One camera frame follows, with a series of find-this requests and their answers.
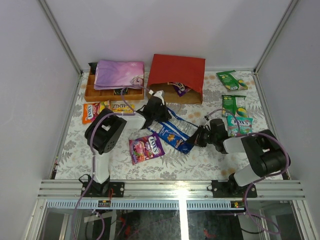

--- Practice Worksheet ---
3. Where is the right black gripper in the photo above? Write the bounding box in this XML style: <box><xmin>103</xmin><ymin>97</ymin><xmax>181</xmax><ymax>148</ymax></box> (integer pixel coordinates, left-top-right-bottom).
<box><xmin>186</xmin><ymin>125</ymin><xmax>218</xmax><ymax>148</ymax></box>

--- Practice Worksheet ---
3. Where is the yellow chocolate candy packet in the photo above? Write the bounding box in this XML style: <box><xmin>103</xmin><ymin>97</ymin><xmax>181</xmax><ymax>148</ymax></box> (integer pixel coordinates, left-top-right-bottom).
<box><xmin>111</xmin><ymin>103</ymin><xmax>135</xmax><ymax>114</ymax></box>

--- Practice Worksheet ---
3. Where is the purple candy packet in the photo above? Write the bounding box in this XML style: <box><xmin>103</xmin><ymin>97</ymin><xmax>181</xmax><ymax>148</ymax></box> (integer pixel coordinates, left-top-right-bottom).
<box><xmin>128</xmin><ymin>133</ymin><xmax>165</xmax><ymax>165</ymax></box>

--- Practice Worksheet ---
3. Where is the teal candy packet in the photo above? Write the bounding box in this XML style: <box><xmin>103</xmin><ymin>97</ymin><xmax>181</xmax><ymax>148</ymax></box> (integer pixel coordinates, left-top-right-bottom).
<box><xmin>227</xmin><ymin>115</ymin><xmax>253</xmax><ymax>137</ymax></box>

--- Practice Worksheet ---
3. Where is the red paper bag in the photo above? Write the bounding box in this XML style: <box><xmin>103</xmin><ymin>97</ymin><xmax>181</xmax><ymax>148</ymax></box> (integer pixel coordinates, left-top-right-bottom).
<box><xmin>147</xmin><ymin>54</ymin><xmax>206</xmax><ymax>105</ymax></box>

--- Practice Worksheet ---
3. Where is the green snack packet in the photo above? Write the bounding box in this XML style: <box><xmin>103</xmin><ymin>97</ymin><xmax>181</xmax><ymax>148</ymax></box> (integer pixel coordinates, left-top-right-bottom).
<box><xmin>221</xmin><ymin>95</ymin><xmax>248</xmax><ymax>118</ymax></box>
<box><xmin>216</xmin><ymin>70</ymin><xmax>249</xmax><ymax>91</ymax></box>

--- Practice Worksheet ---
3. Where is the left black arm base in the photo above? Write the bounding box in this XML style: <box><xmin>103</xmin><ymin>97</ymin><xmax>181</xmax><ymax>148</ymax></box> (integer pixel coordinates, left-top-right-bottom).
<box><xmin>78</xmin><ymin>174</ymin><xmax>125</xmax><ymax>199</ymax></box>

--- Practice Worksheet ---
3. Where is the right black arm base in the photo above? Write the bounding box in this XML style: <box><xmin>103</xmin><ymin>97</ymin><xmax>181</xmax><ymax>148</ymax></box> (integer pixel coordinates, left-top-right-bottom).
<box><xmin>211</xmin><ymin>173</ymin><xmax>253</xmax><ymax>198</ymax></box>

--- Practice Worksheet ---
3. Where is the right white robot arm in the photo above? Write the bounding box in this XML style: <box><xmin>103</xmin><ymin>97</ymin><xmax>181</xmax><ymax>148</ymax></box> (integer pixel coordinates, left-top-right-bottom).
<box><xmin>187</xmin><ymin>118</ymin><xmax>291</xmax><ymax>198</ymax></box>

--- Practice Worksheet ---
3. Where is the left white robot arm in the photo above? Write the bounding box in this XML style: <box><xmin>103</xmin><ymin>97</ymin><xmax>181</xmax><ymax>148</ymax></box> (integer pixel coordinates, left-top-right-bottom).
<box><xmin>84</xmin><ymin>94</ymin><xmax>171</xmax><ymax>198</ymax></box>

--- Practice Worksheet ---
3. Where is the blue snack packet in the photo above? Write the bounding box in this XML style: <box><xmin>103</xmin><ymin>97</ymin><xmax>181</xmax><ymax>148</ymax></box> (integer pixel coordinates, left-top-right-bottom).
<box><xmin>147</xmin><ymin>108</ymin><xmax>198</xmax><ymax>155</ymax></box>

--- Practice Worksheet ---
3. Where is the floral table mat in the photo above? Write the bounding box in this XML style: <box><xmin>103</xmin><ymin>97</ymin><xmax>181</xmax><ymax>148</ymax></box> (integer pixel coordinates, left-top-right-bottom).
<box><xmin>54</xmin><ymin>70</ymin><xmax>285</xmax><ymax>181</ymax></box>

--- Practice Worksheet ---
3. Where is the small purple chocolate packet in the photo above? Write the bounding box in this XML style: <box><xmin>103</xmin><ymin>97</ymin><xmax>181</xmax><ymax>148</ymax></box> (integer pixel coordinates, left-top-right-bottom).
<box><xmin>168</xmin><ymin>82</ymin><xmax>191</xmax><ymax>97</ymax></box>

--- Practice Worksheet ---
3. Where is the purple folded cloth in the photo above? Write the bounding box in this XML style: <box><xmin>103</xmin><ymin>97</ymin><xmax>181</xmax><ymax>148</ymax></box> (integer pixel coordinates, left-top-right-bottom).
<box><xmin>93</xmin><ymin>60</ymin><xmax>145</xmax><ymax>90</ymax></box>

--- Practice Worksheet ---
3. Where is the orange wooden tray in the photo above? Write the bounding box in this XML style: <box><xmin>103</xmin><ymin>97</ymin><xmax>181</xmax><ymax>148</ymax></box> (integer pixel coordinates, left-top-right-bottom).
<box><xmin>84</xmin><ymin>67</ymin><xmax>145</xmax><ymax>102</ymax></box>

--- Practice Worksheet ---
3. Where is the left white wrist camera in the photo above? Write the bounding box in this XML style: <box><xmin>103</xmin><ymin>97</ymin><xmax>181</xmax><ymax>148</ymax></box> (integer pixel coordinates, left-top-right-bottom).
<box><xmin>148</xmin><ymin>90</ymin><xmax>165</xmax><ymax>105</ymax></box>

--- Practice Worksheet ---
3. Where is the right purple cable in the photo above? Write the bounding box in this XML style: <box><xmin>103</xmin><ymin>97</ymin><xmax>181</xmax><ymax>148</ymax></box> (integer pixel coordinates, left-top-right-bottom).
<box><xmin>203</xmin><ymin>108</ymin><xmax>291</xmax><ymax>235</ymax></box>

